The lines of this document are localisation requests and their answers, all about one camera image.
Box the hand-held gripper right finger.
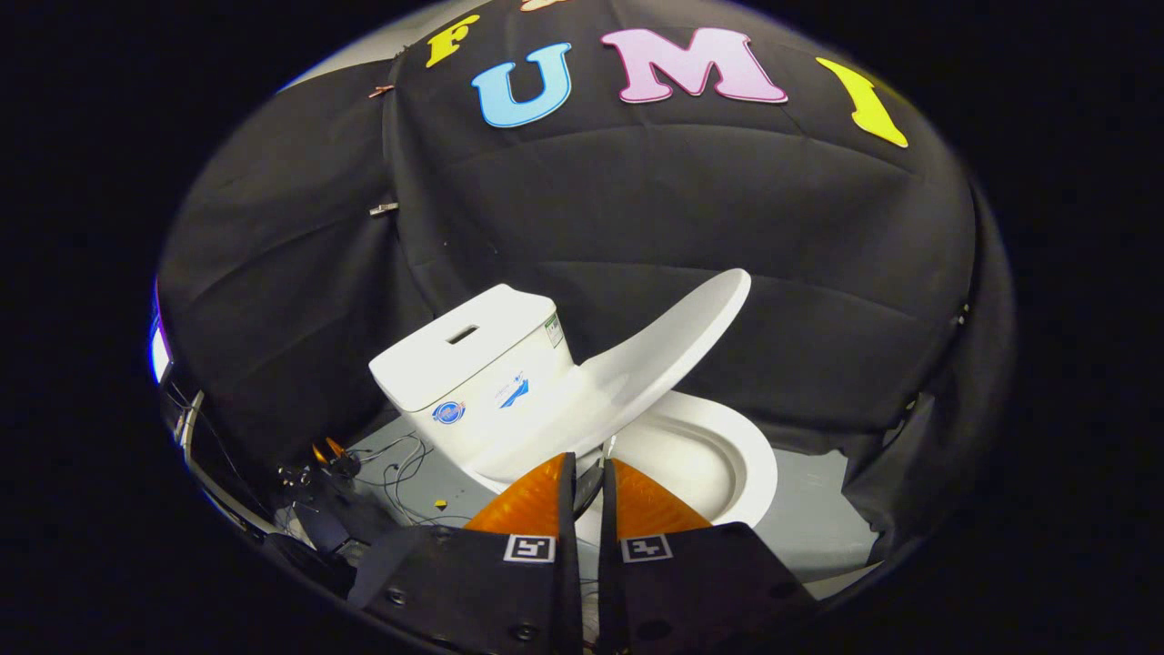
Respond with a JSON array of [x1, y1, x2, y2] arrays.
[[595, 458, 817, 655]]

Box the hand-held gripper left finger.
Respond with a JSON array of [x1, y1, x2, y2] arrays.
[[346, 452, 584, 655]]

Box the white toilet lid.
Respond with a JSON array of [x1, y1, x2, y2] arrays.
[[473, 268, 753, 497]]

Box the white toilet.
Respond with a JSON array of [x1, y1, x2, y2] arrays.
[[368, 283, 779, 549]]

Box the orange black gripper device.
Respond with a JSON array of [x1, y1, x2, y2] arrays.
[[276, 436, 366, 552]]

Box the black backdrop cloth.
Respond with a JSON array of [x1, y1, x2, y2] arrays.
[[155, 0, 1016, 567]]

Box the thin floor cables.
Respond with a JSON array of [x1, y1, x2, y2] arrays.
[[350, 431, 476, 530]]

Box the metal frame rail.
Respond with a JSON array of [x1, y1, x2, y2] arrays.
[[160, 362, 278, 539]]

